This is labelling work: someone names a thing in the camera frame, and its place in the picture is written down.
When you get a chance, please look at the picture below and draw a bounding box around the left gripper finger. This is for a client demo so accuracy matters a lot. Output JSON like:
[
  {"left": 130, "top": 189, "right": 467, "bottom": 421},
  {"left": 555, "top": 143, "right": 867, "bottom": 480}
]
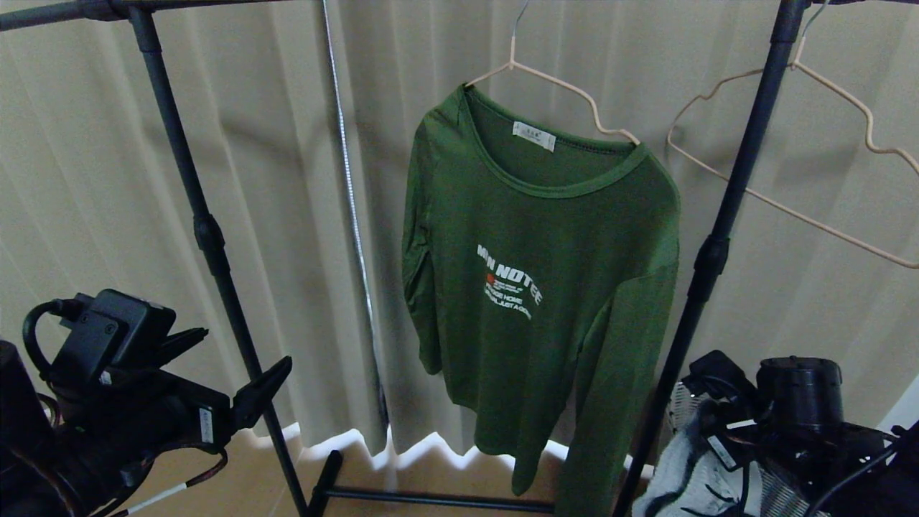
[
  {"left": 152, "top": 327, "right": 209, "bottom": 371},
  {"left": 230, "top": 355, "right": 294, "bottom": 432}
]

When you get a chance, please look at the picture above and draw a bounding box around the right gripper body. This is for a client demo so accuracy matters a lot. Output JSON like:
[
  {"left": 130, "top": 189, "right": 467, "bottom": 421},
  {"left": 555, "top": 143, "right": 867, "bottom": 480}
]
[{"left": 707, "top": 420, "right": 869, "bottom": 496}]

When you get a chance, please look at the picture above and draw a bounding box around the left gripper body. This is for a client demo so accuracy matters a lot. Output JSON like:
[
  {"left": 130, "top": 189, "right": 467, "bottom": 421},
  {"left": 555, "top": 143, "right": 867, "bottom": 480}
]
[{"left": 50, "top": 370, "right": 234, "bottom": 496}]

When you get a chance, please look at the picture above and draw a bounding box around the pale grey garment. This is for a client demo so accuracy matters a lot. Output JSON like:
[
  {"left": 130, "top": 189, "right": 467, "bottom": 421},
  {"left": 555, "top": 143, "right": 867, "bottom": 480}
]
[{"left": 632, "top": 409, "right": 762, "bottom": 517}]

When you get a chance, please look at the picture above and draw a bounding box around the green printed shirt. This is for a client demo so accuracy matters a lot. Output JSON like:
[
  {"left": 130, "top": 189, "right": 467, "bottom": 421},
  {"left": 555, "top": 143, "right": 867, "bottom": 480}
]
[{"left": 401, "top": 84, "right": 681, "bottom": 517}]

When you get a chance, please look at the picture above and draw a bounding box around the pink clothes hanger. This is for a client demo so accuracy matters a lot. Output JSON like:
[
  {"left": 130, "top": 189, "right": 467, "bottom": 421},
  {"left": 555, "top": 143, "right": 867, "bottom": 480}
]
[
  {"left": 465, "top": 0, "right": 641, "bottom": 146},
  {"left": 666, "top": 0, "right": 919, "bottom": 271}
]

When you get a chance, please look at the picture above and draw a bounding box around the black clothes rack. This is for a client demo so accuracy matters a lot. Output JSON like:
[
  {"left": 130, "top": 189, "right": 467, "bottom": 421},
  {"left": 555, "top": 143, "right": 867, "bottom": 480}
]
[{"left": 0, "top": 0, "right": 919, "bottom": 517}]

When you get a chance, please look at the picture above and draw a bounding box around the white laundry basket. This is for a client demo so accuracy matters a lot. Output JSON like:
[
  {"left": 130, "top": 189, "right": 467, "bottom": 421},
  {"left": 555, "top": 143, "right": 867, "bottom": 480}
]
[{"left": 664, "top": 381, "right": 834, "bottom": 517}]

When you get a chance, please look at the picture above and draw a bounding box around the beige curtain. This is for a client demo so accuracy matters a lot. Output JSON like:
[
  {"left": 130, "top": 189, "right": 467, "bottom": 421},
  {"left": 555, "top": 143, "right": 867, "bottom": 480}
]
[{"left": 0, "top": 0, "right": 919, "bottom": 475}]

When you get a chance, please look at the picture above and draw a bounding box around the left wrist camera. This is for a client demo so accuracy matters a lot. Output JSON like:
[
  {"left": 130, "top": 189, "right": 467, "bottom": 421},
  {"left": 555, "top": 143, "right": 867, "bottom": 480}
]
[{"left": 50, "top": 289, "right": 177, "bottom": 388}]

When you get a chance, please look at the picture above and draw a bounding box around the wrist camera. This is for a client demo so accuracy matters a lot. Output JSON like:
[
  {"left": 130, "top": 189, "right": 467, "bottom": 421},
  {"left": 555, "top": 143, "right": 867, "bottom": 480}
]
[
  {"left": 50, "top": 289, "right": 177, "bottom": 388},
  {"left": 681, "top": 350, "right": 758, "bottom": 424}
]

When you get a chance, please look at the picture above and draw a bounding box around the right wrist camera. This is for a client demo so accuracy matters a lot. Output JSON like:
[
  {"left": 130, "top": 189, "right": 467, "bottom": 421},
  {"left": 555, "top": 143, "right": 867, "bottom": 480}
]
[{"left": 681, "top": 350, "right": 758, "bottom": 424}]

